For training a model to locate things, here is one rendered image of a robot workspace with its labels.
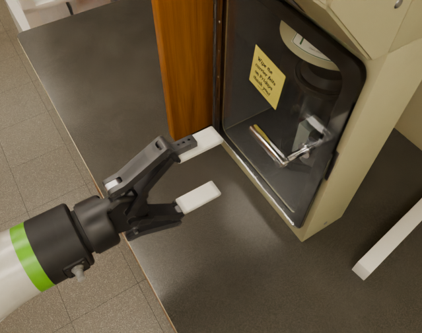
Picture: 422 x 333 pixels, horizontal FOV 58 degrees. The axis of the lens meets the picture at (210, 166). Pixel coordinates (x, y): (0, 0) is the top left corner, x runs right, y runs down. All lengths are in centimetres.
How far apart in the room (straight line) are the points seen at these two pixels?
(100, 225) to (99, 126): 53
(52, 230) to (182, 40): 43
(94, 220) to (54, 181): 165
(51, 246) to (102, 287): 132
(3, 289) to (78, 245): 9
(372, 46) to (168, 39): 42
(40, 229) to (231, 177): 49
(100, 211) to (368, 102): 36
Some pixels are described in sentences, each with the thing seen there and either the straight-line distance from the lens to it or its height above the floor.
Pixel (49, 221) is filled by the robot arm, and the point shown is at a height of 124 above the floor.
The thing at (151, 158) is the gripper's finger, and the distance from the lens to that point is 48.
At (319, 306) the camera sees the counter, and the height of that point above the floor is 94.
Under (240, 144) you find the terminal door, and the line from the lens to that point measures 80.
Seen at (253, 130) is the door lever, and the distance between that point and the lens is 61.
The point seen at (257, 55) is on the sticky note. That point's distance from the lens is 62.
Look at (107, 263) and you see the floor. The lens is 185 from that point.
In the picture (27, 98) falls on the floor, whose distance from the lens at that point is 263.
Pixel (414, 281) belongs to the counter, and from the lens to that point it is 86.
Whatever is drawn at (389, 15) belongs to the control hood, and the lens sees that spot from 41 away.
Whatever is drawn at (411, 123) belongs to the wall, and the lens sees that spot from 108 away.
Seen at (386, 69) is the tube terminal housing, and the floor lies 139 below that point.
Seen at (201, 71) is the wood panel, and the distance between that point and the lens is 84.
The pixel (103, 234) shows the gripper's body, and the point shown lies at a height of 122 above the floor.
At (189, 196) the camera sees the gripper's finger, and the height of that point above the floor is 113.
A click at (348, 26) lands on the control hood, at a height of 147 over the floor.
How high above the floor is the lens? 167
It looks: 55 degrees down
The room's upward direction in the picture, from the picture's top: straight up
